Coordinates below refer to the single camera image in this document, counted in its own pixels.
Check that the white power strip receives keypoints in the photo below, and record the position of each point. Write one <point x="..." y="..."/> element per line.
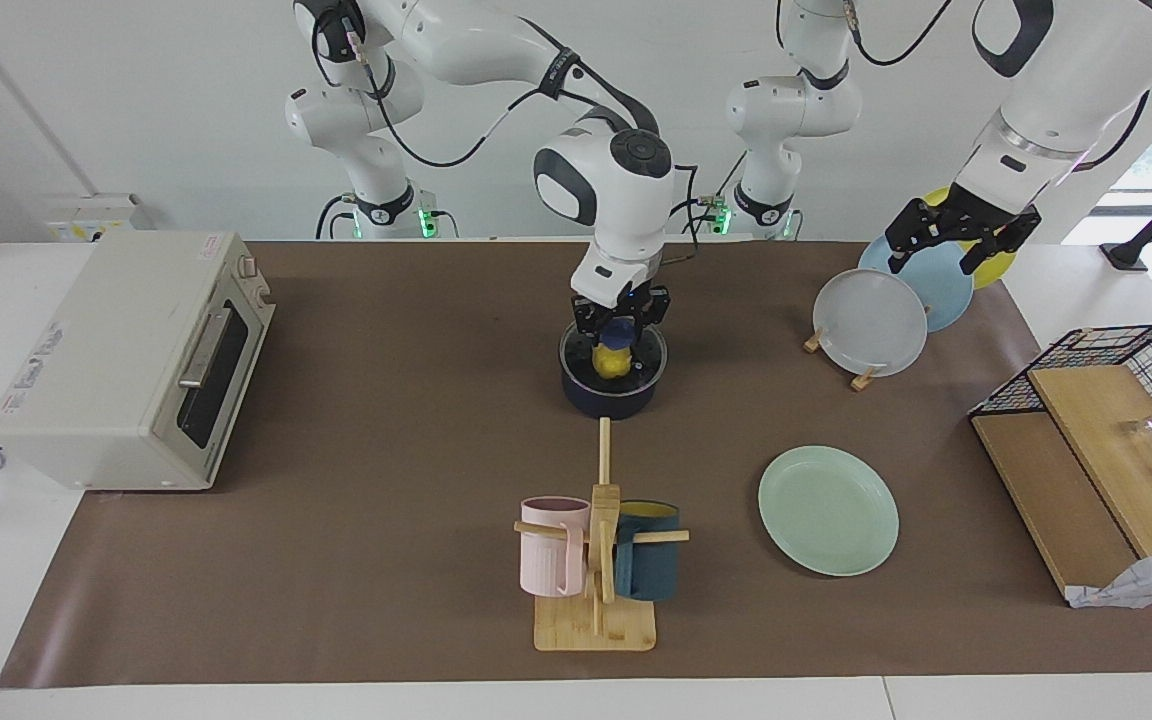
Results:
<point x="86" y="215"/>

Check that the yellow lemon toy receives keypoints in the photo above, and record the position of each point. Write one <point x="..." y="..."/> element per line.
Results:
<point x="611" y="365"/>

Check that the brown table mat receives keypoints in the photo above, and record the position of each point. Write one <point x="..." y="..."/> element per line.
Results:
<point x="386" y="580"/>

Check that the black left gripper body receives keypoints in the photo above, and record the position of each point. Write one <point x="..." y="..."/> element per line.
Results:
<point x="981" y="218"/>

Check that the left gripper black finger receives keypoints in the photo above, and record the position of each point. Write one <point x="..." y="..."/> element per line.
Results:
<point x="991" y="250"/>
<point x="913" y="228"/>

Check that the yellow plate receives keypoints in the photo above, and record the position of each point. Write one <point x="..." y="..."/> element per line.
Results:
<point x="998" y="272"/>

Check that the wooden plate rack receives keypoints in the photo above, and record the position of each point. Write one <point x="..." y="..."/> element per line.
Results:
<point x="864" y="380"/>

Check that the wooden mug tree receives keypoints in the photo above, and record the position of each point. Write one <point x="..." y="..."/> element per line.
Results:
<point x="596" y="630"/>

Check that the pink ribbed mug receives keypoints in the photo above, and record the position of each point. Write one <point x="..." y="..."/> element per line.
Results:
<point x="546" y="560"/>

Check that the white patterned cloth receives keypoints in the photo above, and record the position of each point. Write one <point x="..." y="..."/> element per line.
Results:
<point x="1146" y="580"/>

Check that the glass lid with blue knob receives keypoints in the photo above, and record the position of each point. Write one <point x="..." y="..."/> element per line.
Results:
<point x="619" y="335"/>

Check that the light blue plate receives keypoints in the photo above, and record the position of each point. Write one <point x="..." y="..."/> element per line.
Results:
<point x="946" y="300"/>

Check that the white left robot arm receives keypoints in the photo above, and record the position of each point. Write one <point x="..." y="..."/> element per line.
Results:
<point x="1056" y="90"/>

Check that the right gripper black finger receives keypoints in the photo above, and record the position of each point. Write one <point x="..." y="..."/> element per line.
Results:
<point x="651" y="325"/>
<point x="591" y="328"/>

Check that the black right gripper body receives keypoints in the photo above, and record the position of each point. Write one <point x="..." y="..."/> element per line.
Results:
<point x="626" y="308"/>

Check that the teal mug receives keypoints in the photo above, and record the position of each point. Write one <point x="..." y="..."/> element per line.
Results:
<point x="651" y="575"/>

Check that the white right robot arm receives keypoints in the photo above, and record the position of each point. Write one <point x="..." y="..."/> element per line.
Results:
<point x="626" y="190"/>

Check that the grey plate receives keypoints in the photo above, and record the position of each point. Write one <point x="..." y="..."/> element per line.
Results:
<point x="871" y="330"/>

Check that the cream toaster oven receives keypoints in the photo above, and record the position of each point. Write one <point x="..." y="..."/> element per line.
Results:
<point x="86" y="380"/>

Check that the dark blue saucepan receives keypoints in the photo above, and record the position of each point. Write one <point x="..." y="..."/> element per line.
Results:
<point x="611" y="405"/>

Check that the pale green plate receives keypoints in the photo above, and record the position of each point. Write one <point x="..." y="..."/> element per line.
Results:
<point x="826" y="510"/>

